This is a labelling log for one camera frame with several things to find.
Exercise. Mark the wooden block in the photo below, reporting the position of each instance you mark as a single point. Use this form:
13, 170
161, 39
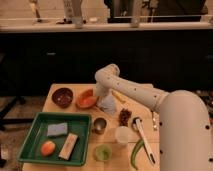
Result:
68, 146

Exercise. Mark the white handled kitchen tool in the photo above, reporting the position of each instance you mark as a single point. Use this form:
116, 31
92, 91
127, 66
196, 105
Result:
137, 125

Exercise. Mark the orange peach fruit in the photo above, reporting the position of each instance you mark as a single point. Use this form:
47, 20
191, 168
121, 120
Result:
47, 148

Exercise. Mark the green plastic tray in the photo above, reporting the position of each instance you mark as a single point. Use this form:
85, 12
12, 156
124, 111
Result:
78, 124

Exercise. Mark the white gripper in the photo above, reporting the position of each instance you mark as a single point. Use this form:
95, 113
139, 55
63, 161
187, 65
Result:
100, 90

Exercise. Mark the dark red grapes bunch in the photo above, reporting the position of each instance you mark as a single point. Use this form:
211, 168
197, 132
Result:
124, 117

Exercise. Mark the orange bowl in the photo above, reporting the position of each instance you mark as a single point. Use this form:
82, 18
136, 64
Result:
86, 99

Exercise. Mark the metal cup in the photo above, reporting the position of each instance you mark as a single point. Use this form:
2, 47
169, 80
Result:
99, 125

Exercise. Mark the dark maroon bowl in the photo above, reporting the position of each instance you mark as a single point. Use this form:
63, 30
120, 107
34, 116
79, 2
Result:
62, 97

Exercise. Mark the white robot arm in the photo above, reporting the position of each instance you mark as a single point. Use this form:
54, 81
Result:
185, 133

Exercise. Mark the yellow banana piece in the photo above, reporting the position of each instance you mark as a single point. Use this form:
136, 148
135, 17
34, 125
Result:
118, 97

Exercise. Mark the blue sponge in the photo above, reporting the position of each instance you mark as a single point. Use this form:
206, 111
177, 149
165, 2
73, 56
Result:
54, 130

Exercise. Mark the green plastic cup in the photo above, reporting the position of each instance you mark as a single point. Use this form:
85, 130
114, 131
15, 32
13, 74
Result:
103, 153

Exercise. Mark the grey folded cloth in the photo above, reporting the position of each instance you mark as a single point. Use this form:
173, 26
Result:
107, 104

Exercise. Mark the white plastic cup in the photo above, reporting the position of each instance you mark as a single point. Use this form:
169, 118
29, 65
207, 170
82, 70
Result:
123, 135

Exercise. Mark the green chili pepper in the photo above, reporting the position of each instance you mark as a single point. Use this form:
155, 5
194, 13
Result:
135, 150

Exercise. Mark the silver fork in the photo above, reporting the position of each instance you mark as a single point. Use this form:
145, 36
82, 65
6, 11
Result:
155, 127

